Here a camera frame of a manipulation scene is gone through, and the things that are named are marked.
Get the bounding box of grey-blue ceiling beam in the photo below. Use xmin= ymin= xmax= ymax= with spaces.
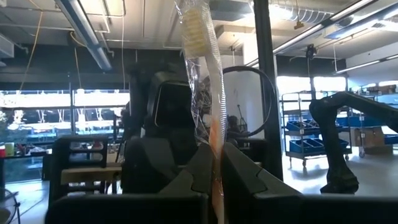
xmin=54 ymin=0 xmax=113 ymax=72

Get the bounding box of black shelf unit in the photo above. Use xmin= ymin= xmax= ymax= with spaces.
xmin=49 ymin=134 xmax=109 ymax=203

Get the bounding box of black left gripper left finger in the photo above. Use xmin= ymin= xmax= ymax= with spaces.
xmin=159 ymin=142 xmax=216 ymax=200

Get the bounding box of metal shelf cart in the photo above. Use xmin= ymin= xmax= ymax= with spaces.
xmin=280 ymin=90 xmax=354 ymax=167

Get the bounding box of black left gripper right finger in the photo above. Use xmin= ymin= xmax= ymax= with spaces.
xmin=221 ymin=142 xmax=302 ymax=200

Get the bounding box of green cup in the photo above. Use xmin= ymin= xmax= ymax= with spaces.
xmin=4 ymin=142 xmax=16 ymax=157

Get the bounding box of grey ceiling air vent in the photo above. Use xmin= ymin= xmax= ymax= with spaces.
xmin=208 ymin=0 xmax=254 ymax=22

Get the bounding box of long ceiling light strip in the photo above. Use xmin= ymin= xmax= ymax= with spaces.
xmin=244 ymin=0 xmax=379 ymax=68
xmin=334 ymin=54 xmax=398 ymax=75

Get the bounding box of blue storage bin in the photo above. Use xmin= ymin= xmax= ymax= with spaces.
xmin=285 ymin=120 xmax=321 ymax=132
xmin=289 ymin=138 xmax=327 ymax=154
xmin=335 ymin=115 xmax=398 ymax=128

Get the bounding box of brown cardboard box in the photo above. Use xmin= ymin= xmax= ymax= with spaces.
xmin=351 ymin=126 xmax=394 ymax=156

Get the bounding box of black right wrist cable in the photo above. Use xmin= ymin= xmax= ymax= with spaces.
xmin=222 ymin=65 xmax=277 ymax=138

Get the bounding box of person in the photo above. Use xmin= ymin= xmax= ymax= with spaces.
xmin=226 ymin=114 xmax=249 ymax=147

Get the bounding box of orange packaged toothbrush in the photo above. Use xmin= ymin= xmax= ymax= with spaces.
xmin=174 ymin=0 xmax=229 ymax=224

